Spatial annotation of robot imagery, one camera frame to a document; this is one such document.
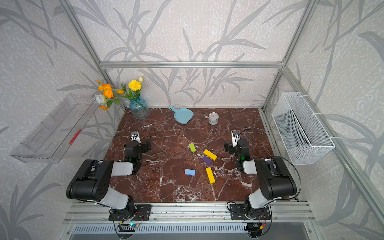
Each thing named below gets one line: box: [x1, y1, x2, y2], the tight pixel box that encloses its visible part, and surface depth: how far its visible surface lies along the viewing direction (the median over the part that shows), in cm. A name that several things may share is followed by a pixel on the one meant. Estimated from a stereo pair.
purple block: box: [202, 156, 213, 165], surface depth 94 cm
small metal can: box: [208, 112, 219, 126], surface depth 110 cm
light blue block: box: [184, 168, 196, 176], surface depth 89 cm
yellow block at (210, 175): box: [206, 167, 216, 184], surface depth 87 cm
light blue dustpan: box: [168, 106, 194, 125], surface depth 118 cm
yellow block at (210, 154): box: [203, 149, 218, 161], surface depth 96 cm
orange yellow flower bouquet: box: [94, 76, 144, 112], surface depth 93 cm
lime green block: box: [189, 143, 197, 153], surface depth 98 cm
